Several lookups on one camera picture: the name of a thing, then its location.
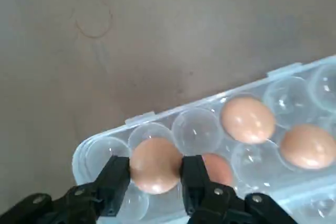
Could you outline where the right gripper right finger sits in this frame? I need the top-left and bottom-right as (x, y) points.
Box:
(179, 155), (299, 224)

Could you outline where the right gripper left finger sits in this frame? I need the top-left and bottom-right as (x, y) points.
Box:
(0, 155), (131, 224)

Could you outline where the brown egg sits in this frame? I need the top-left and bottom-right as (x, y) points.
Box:
(201, 153), (234, 187)
(220, 97), (277, 145)
(279, 124), (336, 170)
(130, 137), (183, 195)

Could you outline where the transparent twelve-slot egg tray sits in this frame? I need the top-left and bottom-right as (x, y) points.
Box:
(72, 55), (336, 224)

